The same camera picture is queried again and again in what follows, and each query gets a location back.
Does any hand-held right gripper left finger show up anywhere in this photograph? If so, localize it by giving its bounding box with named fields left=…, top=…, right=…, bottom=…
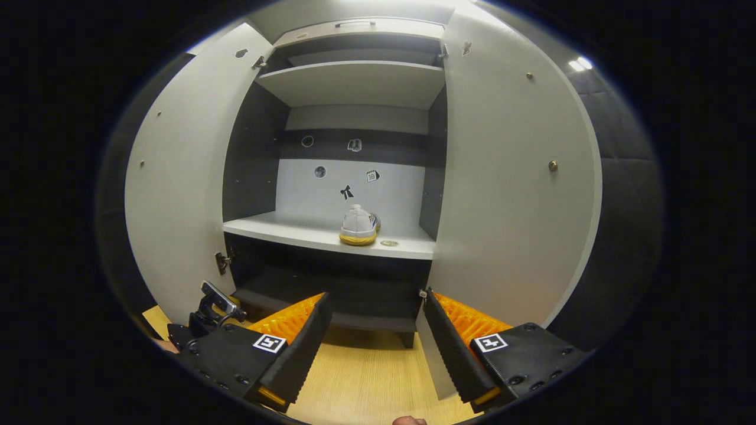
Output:
left=177, top=291, right=333, bottom=414

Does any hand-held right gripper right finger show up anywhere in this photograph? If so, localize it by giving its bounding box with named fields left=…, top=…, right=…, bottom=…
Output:
left=422, top=288, right=591, bottom=414

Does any gray cabinet door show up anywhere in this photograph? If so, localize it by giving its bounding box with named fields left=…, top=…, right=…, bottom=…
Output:
left=125, top=22, right=275, bottom=325
left=416, top=6, right=603, bottom=402

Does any white striped shoe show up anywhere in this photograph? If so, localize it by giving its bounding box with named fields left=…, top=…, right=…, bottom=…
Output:
left=339, top=204, right=382, bottom=246

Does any gray shoe cabinet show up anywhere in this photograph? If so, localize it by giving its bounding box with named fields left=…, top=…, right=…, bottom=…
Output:
left=221, top=17, right=448, bottom=349

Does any gray cabinet shelf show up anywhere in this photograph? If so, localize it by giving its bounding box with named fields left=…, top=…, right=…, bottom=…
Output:
left=223, top=210, right=436, bottom=260
left=255, top=60, right=447, bottom=111

